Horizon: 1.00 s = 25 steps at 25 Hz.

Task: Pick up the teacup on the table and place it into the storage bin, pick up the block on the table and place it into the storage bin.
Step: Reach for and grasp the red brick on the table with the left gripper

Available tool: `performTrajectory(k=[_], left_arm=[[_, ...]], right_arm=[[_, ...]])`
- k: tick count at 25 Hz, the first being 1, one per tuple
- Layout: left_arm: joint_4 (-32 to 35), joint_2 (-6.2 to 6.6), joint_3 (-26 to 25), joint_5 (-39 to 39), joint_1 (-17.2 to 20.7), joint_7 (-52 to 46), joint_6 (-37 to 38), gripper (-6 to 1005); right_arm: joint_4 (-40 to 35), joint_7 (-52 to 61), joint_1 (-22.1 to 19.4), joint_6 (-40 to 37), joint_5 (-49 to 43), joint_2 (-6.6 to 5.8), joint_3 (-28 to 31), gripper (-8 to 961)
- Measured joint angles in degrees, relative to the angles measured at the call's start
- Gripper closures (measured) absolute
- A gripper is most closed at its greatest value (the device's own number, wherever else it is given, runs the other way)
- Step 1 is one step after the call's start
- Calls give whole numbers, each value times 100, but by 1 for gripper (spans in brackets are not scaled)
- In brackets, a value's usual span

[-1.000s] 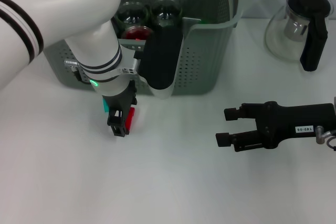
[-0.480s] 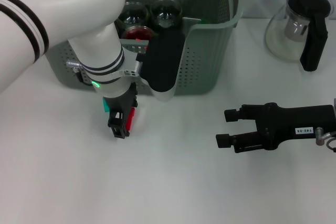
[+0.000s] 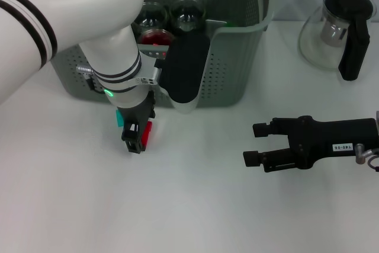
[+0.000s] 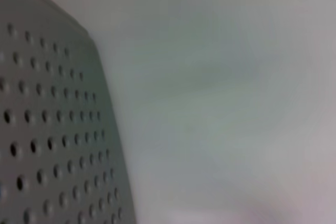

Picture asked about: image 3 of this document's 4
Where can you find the green toy brick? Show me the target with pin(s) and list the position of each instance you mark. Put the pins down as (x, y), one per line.
(230, 23)

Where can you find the teal toy brick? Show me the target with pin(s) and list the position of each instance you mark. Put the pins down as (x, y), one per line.
(119, 118)

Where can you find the dark red toy brick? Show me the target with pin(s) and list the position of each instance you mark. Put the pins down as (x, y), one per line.
(147, 131)

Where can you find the glass teacup with black base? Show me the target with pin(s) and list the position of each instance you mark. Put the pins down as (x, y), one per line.
(151, 16)
(188, 13)
(142, 32)

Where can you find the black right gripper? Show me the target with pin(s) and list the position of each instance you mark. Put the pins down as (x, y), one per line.
(319, 137)

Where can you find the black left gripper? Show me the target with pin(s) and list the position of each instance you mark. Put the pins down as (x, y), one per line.
(139, 110)

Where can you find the grey perforated storage bin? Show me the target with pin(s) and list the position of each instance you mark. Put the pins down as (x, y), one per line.
(225, 72)

